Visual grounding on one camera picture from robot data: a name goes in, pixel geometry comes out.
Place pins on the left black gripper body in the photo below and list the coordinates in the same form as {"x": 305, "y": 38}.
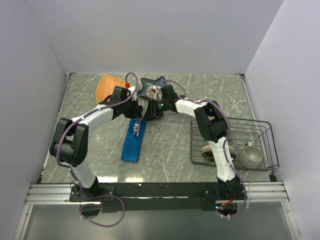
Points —
{"x": 130, "y": 108}

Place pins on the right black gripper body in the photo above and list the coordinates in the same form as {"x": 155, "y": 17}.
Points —
{"x": 159, "y": 108}

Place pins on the silver fork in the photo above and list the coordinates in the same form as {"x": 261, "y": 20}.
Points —
{"x": 134, "y": 130}

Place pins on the blue cloth napkin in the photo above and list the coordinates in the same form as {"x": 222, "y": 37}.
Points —
{"x": 133, "y": 142}

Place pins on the silver spoon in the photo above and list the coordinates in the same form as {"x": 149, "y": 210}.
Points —
{"x": 137, "y": 126}

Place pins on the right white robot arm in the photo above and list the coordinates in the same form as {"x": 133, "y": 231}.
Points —
{"x": 213, "y": 126}

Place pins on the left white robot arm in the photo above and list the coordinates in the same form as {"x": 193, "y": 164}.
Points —
{"x": 71, "y": 136}

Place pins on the dark blue star dish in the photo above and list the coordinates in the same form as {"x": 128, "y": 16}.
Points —
{"x": 149, "y": 86}

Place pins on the orange woven basket tray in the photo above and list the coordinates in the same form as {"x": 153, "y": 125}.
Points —
{"x": 106, "y": 86}

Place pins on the green plate in rack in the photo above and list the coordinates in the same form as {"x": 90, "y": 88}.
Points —
{"x": 231, "y": 139}

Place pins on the grey ribbed mug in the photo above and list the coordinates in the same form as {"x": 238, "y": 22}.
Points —
{"x": 250, "y": 157}

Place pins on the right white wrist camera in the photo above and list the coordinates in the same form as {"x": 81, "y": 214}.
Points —
{"x": 157, "y": 93}

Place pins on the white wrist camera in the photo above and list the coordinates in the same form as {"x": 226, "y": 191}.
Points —
{"x": 157, "y": 93}
{"x": 132, "y": 91}

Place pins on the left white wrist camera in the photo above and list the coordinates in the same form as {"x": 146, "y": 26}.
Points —
{"x": 132, "y": 91}

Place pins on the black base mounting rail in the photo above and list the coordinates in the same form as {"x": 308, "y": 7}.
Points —
{"x": 148, "y": 196}

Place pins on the black wire dish rack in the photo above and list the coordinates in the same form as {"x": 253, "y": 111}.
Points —
{"x": 260, "y": 133}

